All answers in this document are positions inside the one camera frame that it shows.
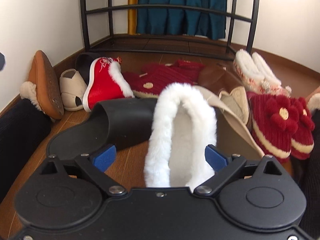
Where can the person's left trouser leg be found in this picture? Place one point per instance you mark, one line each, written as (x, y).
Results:
(20, 142)

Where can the red knitted flower slipper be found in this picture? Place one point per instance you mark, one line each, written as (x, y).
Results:
(270, 135)
(303, 140)

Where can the beige cloth shoe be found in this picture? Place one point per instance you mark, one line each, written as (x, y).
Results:
(232, 135)
(72, 85)

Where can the person's trouser leg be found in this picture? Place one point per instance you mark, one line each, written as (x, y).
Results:
(310, 192)
(20, 142)

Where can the brown leather shoe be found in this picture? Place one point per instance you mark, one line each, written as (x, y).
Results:
(217, 80)

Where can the pink embroidered fur-trimmed shoe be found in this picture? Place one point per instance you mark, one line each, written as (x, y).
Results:
(246, 67)
(267, 72)

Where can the orange fleece-lined slipper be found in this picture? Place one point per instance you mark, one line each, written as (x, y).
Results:
(315, 100)
(45, 80)

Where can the person's right trouser leg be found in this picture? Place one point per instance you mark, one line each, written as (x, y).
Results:
(310, 192)

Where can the black metal shoe rack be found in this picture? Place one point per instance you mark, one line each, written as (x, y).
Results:
(150, 43)

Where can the gold curtain trim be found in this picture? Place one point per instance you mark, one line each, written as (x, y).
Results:
(132, 22)

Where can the red embroidered fur-trimmed boot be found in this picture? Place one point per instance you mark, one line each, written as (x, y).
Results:
(105, 87)
(180, 142)

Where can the black rubber slipper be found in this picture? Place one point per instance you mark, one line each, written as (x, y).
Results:
(120, 122)
(83, 65)

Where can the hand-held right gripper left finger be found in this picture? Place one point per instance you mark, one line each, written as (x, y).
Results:
(105, 158)

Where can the blue curtain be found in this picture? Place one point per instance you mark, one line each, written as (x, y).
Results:
(175, 22)

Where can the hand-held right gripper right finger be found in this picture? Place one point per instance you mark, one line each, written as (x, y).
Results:
(216, 158)

